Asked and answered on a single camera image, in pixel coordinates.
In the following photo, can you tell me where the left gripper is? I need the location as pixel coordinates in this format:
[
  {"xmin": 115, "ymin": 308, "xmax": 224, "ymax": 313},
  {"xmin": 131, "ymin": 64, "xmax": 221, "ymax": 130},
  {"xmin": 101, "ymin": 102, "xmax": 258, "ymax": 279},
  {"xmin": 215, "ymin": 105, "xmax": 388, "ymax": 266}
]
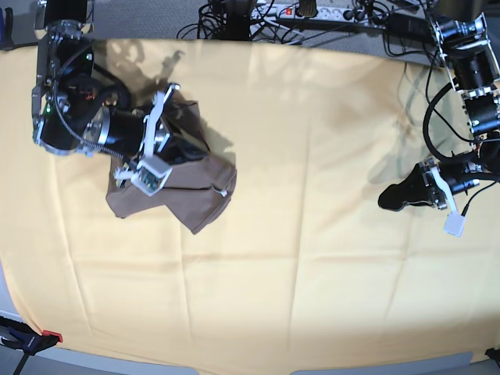
[{"xmin": 378, "ymin": 158, "xmax": 483, "ymax": 212}]

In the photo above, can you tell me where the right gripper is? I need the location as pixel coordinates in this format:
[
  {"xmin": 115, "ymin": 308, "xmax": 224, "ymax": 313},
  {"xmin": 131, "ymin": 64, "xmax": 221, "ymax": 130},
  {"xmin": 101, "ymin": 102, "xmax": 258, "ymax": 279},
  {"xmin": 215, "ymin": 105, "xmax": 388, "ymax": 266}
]
[{"xmin": 84, "ymin": 107, "xmax": 210, "ymax": 164}]

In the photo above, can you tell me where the brown T-shirt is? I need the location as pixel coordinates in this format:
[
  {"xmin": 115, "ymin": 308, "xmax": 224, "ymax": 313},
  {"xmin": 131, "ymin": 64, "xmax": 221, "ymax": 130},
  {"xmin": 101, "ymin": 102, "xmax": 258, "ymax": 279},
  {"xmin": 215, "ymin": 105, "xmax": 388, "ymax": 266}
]
[{"xmin": 105, "ymin": 98, "xmax": 237, "ymax": 234}]

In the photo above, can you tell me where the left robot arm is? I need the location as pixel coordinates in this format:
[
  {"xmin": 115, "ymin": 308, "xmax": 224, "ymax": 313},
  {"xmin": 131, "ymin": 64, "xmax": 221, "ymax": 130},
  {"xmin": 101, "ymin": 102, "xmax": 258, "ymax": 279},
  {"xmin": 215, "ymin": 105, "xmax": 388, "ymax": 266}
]
[{"xmin": 378, "ymin": 1, "xmax": 499, "ymax": 212}]

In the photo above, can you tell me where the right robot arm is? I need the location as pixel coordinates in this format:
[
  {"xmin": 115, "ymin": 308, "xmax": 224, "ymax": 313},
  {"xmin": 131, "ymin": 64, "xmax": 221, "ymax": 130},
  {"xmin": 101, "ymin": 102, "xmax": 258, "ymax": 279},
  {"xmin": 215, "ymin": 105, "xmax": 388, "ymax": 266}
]
[{"xmin": 31, "ymin": 1, "xmax": 209, "ymax": 170}]

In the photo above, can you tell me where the yellow tablecloth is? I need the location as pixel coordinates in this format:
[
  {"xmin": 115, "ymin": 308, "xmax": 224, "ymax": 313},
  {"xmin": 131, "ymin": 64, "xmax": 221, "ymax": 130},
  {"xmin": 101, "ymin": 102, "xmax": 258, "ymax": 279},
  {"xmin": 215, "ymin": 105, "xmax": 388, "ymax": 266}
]
[{"xmin": 1, "ymin": 40, "xmax": 499, "ymax": 374}]

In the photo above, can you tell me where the white power strip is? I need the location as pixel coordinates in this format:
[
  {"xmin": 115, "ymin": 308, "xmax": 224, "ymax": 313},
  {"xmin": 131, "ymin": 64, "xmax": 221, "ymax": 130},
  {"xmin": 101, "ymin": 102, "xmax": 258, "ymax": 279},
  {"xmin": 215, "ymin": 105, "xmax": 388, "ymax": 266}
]
[{"xmin": 251, "ymin": 4, "xmax": 370, "ymax": 26}]

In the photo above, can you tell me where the black power adapter brick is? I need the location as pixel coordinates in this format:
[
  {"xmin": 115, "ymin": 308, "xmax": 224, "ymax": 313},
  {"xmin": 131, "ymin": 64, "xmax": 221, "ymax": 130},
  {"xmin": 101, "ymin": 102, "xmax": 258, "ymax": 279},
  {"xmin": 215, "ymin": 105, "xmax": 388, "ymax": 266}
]
[{"xmin": 386, "ymin": 12, "xmax": 434, "ymax": 44}]

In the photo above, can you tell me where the black clamp at right corner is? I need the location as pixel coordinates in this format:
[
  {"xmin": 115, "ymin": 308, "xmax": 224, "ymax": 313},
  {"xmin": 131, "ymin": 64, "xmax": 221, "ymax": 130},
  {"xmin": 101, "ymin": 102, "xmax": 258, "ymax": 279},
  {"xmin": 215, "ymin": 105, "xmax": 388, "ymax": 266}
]
[{"xmin": 484, "ymin": 348, "xmax": 500, "ymax": 364}]

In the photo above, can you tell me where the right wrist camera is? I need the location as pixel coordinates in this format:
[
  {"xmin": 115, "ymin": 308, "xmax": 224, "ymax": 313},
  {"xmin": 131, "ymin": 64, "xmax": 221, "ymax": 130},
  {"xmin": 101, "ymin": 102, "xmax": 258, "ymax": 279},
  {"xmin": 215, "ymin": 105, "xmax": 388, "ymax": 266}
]
[{"xmin": 130, "ymin": 155, "xmax": 173, "ymax": 197}]

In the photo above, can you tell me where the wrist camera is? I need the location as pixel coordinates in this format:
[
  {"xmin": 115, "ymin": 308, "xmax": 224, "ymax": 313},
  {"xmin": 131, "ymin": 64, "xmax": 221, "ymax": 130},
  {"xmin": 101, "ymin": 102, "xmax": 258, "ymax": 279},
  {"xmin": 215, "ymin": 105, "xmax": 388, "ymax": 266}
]
[
  {"xmin": 444, "ymin": 212, "xmax": 466, "ymax": 238},
  {"xmin": 130, "ymin": 155, "xmax": 173, "ymax": 197}
]

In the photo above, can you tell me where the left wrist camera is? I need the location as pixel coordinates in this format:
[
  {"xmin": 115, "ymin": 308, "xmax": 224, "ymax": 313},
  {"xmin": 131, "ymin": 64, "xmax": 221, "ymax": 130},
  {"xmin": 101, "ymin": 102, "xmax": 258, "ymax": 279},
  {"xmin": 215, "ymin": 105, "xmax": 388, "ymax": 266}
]
[{"xmin": 444, "ymin": 212, "xmax": 466, "ymax": 238}]

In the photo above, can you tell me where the black stand post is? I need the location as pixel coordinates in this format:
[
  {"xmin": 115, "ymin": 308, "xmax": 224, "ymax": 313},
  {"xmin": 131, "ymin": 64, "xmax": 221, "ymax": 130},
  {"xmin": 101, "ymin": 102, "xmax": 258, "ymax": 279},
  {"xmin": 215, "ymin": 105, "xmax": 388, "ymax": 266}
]
[{"xmin": 221, "ymin": 0, "xmax": 254, "ymax": 41}]

